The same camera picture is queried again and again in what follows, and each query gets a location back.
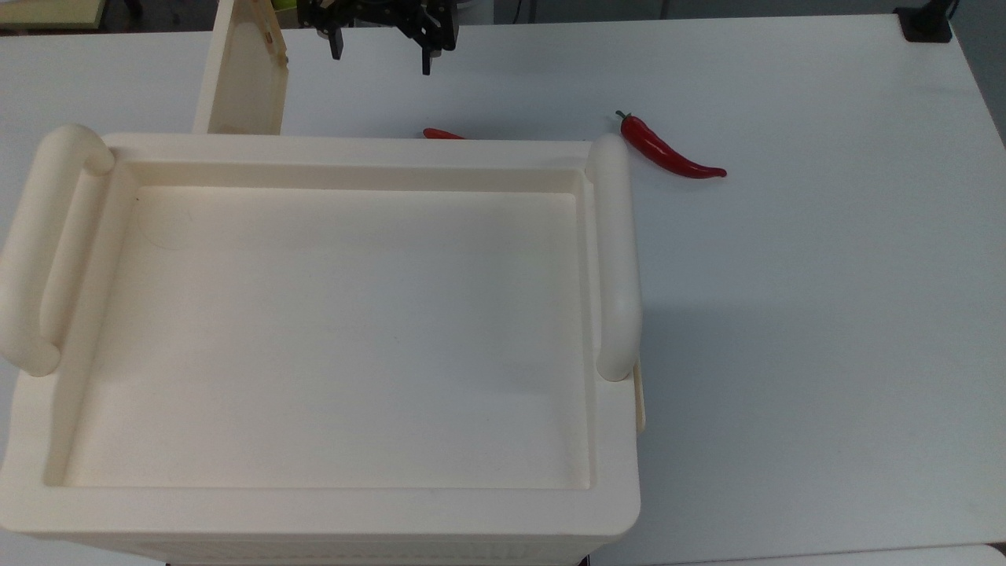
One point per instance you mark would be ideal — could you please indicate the red chili pepper green stem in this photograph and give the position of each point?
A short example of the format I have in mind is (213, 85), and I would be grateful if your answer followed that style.
(664, 153)

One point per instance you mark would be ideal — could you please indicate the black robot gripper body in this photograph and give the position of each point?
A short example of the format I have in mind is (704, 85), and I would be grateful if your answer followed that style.
(393, 12)

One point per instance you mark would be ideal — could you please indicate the cream plastic cabinet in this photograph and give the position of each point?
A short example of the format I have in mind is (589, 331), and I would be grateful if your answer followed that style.
(338, 338)

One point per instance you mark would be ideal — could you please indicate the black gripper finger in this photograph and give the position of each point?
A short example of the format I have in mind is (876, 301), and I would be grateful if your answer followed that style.
(427, 61)
(337, 44)

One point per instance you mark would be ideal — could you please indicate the black table clamp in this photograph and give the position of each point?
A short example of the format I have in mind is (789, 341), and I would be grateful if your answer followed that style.
(926, 23)

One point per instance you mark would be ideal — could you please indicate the cream plastic cabinet door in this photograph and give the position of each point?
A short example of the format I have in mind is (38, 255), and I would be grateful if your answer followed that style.
(244, 79)

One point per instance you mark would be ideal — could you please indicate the yellow flat board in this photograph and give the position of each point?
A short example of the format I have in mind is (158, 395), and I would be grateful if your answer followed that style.
(47, 12)

